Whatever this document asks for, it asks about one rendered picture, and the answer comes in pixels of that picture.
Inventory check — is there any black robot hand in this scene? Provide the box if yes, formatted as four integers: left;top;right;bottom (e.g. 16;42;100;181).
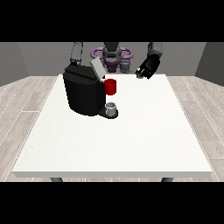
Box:
135;54;162;81

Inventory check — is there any small grey coffee pod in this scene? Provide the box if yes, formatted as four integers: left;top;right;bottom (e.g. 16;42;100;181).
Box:
120;59;131;74

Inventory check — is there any red pod holder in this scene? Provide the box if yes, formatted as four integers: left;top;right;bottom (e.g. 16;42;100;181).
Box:
103;78;117;96

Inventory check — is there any pale grey machine lid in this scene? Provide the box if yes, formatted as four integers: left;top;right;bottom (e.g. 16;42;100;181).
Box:
89;57;107;80

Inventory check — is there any black coffee machine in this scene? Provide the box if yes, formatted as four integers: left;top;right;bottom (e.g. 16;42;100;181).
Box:
62;64;120;120

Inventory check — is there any grey trunk with purple rings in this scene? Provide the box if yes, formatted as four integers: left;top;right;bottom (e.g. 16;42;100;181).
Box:
90;42;135;74

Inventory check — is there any small grey cup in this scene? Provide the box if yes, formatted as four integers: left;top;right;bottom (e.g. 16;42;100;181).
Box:
105;101;118;116

